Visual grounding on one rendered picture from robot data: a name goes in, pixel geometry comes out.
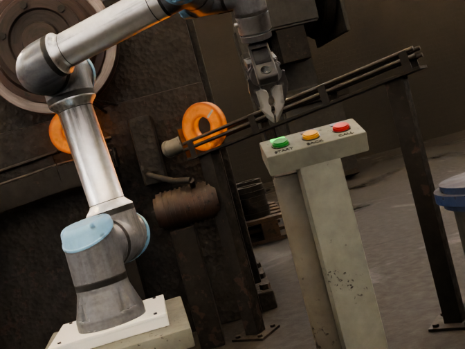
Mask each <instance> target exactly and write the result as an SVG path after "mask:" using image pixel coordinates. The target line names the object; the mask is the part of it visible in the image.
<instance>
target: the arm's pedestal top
mask: <svg viewBox="0 0 465 349"><path fill-rule="evenodd" d="M165 305H166V309H167V316H168V320H169V324H170V325H168V326H165V327H162V328H159V329H155V330H151V331H149V332H144V333H142V334H137V335H135V336H132V337H128V338H126V339H121V340H118V341H114V342H111V343H108V344H104V345H102V346H98V347H95V348H91V349H187V348H191V347H194V346H195V342H194V338H193V335H192V330H191V327H190V324H189V321H188V317H187V314H186V312H185V308H184V305H183V301H182V299H181V297H180V296H177V297H175V298H171V299H168V300H165ZM57 333H58V332H54V333H53V335H52V337H51V339H50V341H49V342H48V345H47V347H46V349H48V348H49V346H50V345H51V343H52V342H53V340H54V338H55V337H56V335H57Z"/></svg>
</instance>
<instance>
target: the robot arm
mask: <svg viewBox="0 0 465 349"><path fill-rule="evenodd" d="M231 10H233V12H234V16H235V19H236V21H237V22H236V23H234V27H237V29H238V32H239V35H241V36H240V38H241V42H242V43H243V44H248V53H249V55H250V57H249V58H246V59H244V64H245V68H246V73H247V77H248V79H247V81H248V90H249V93H250V95H251V97H252V99H253V100H254V101H255V102H256V104H257V106H258V107H259V108H260V109H261V110H262V112H263V113H264V115H265V116H266V117H267V118H268V119H269V120H270V121H271V122H273V123H277V122H278V121H279V119H280V116H281V115H282V111H283V108H284V103H285V100H286V94H287V90H288V81H287V78H286V76H285V70H281V68H280V65H281V63H280V62H278V60H277V56H276V55H275V54H274V53H273V52H271V50H270V48H269V45H268V42H267V41H265V39H268V38H270V37H271V36H272V32H271V20H270V17H269V13H268V8H267V5H266V0H120V1H118V2H117V3H115V4H113V5H111V6H109V7H108V8H105V9H104V10H101V11H100V12H98V13H96V14H94V15H92V16H90V17H89V18H87V19H85V20H83V21H81V22H80V23H78V24H76V25H74V26H72V27H70V28H68V29H66V30H64V31H62V32H61V33H59V34H57V35H56V34H54V33H49V34H47V35H45V36H43V37H41V38H39V39H37V40H35V41H34V42H32V43H31V44H29V45H27V47H25V48H24V49H23V50H22V51H21V53H20V54H19V56H18V58H17V61H16V74H17V77H18V80H19V81H20V83H21V84H22V86H23V87H24V88H25V89H27V90H28V91H29V92H31V93H34V94H37V95H41V96H45V99H46V102H47V104H48V108H49V109H50V110H51V111H53V112H55V113H56V114H57V115H58V116H59V119H60V122H61V125H62V129H63V131H64V134H65V137H66V140H67V143H68V145H69V149H70V151H71V154H72V157H73V160H74V163H75V167H76V169H77V173H78V174H79V177H80V181H81V183H82V187H83V189H84V193H85V195H86V198H87V201H88V203H89V207H90V210H89V212H88V214H87V216H86V219H83V220H80V221H79V222H76V223H73V224H71V225H69V226H67V227H66V228H65V229H63V231H62V232H61V239H62V248H63V251H64V252H65V255H66V259H67V262H68V265H69V269H70V272H71V277H72V280H73V284H74V287H75V291H76V294H77V316H76V325H77V329H78V332H79V333H80V334H88V333H93V332H99V331H103V330H107V329H109V328H114V327H116V326H119V325H122V324H124V323H127V322H129V321H132V320H134V319H136V318H138V317H140V316H141V315H143V314H144V313H145V312H146V310H145V306H144V303H143V301H142V299H141V298H140V296H139V295H138V293H137V292H136V290H135V289H134V287H133V286H132V284H131V283H130V282H129V279H128V276H127V272H126V269H125V263H127V262H131V261H133V260H135V259H137V257H138V256H139V255H141V254H142V253H143V252H144V251H145V250H146V248H147V246H148V244H149V239H150V229H149V225H148V223H147V221H146V220H145V218H144V217H143V216H142V215H140V214H138V213H137V212H136V209H135V207H134V204H133V201H131V200H129V199H127V198H126V197H124V195H123V192H122V188H121V186H120V183H119V180H118V177H117V174H116V171H115V168H114V166H113V163H112V160H111V157H110V154H109V151H108V148H107V144H106V143H105V140H104V136H103V134H102V130H101V128H100V124H99V122H98V119H97V116H96V114H95V110H94V108H93V101H94V99H95V97H96V94H95V91H94V88H93V87H94V83H95V79H96V74H95V68H94V66H93V64H92V62H91V60H90V59H89V58H91V57H93V56H94V55H97V54H98V53H101V52H103V51H105V50H107V49H108V48H111V47H112V46H114V45H116V44H118V43H120V42H122V41H124V40H126V39H128V38H130V37H132V36H134V35H135V34H137V33H139V32H141V31H143V30H145V29H147V28H149V27H151V26H153V25H154V24H157V23H158V22H160V21H163V20H164V19H167V18H168V17H170V16H172V15H174V14H176V13H179V14H180V16H181V17H182V18H184V19H192V18H194V19H198V18H200V17H204V16H208V15H214V14H218V13H222V12H228V11H231ZM271 83H272V84H274V86H273V87H272V88H271V95H272V97H273V98H274V103H273V106H274V108H275V113H274V114H273V113H272V112H271V106H270V105H269V103H268V98H269V96H268V92H267V91H266V90H264V89H263V87H264V85H266V84H271Z"/></svg>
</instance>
